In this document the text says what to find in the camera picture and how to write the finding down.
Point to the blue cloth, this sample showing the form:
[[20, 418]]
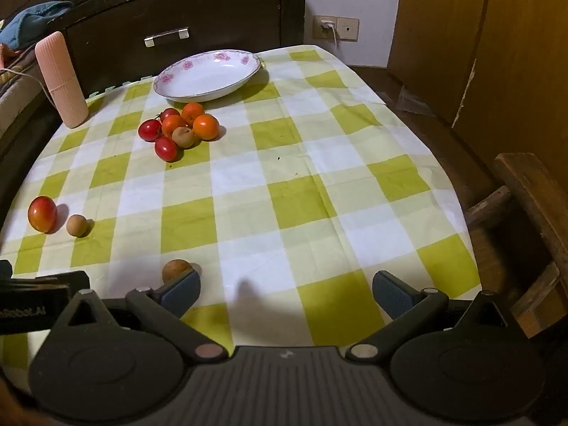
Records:
[[26, 24]]

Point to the red cherry tomato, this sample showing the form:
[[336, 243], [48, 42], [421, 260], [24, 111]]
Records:
[[149, 129], [169, 112], [166, 148]]

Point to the brown wooden wardrobe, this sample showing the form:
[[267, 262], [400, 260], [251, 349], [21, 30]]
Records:
[[510, 53]]

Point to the dark wooden drawer cabinet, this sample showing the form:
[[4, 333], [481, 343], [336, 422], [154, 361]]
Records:
[[222, 9]]

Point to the beige wall socket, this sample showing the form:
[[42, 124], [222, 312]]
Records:
[[318, 31], [348, 29]]

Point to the pink ribbed cup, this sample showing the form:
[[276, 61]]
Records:
[[60, 80]]

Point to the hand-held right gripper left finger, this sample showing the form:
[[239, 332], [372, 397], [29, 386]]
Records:
[[183, 292]]

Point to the green white checked tablecloth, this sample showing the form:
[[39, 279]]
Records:
[[288, 177]]

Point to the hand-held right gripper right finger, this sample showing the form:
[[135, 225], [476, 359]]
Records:
[[391, 293]]

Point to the light brown longan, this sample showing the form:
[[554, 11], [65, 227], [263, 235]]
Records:
[[183, 137], [76, 225]]

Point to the small orange mandarin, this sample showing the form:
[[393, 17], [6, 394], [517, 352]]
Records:
[[193, 112], [206, 126], [172, 124]]

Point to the wooden stool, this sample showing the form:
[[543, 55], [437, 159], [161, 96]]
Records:
[[532, 195]]

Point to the white charger plug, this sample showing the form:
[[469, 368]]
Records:
[[328, 22]]

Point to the large red tomato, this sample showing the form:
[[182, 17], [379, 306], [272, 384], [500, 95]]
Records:
[[42, 214]]

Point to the white floral plate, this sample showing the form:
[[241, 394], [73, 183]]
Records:
[[204, 80]]

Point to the dark brown longan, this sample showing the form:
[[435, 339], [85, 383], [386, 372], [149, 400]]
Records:
[[173, 268]]

